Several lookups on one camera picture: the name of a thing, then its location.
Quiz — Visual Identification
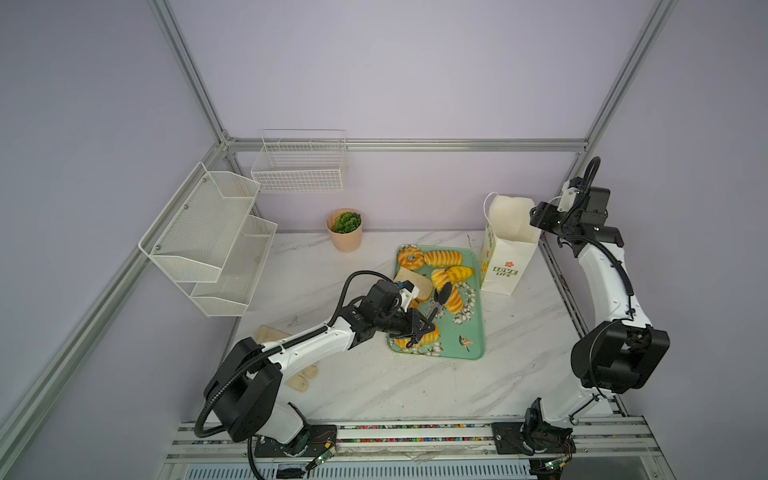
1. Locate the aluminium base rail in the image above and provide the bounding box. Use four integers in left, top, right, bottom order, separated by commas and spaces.
165, 416, 662, 463

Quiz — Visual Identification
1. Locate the orange fake donut bread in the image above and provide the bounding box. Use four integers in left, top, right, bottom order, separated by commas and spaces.
397, 247, 425, 271

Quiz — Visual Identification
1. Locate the ridged yellow fake loaf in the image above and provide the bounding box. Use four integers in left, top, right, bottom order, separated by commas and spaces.
393, 327, 440, 350

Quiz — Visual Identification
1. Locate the white paper bag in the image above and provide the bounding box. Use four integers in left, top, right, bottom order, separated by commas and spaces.
480, 192, 541, 295

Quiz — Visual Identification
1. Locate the green floral tray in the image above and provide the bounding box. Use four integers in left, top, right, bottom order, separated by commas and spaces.
387, 244, 485, 360

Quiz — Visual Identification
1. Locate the white two-tier mesh shelf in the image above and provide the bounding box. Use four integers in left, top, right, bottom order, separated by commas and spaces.
138, 163, 277, 317

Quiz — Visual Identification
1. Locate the small yellow ridged bun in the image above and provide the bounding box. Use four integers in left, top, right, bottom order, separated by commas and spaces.
446, 265, 474, 284

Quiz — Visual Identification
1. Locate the yellow ridged fake croissant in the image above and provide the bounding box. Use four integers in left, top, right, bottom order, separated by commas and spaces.
424, 250, 463, 268

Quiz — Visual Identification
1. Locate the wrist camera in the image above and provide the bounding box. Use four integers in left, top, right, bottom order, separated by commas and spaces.
396, 280, 419, 312
558, 177, 587, 212

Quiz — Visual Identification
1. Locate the white wire basket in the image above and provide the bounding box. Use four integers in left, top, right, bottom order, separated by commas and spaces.
251, 129, 348, 194

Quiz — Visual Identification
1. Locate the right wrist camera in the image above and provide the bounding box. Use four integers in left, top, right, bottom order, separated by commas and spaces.
558, 177, 587, 212

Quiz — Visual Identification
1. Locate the fake toast slice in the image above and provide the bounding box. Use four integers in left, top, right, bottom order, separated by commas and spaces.
394, 267, 434, 302

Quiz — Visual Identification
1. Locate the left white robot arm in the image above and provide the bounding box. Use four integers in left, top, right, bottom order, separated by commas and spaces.
193, 271, 453, 478

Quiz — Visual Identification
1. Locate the potted green plant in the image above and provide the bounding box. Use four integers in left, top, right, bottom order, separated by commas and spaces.
326, 209, 363, 253

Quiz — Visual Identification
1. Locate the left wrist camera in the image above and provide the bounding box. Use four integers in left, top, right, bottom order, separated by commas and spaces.
396, 280, 419, 312

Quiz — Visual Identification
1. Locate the long ridged fake bread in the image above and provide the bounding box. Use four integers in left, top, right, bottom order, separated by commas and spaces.
431, 267, 463, 314

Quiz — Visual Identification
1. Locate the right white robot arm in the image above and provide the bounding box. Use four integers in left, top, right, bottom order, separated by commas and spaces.
521, 157, 670, 455

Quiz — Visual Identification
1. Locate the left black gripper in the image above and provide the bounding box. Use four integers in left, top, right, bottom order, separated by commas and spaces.
376, 307, 434, 340

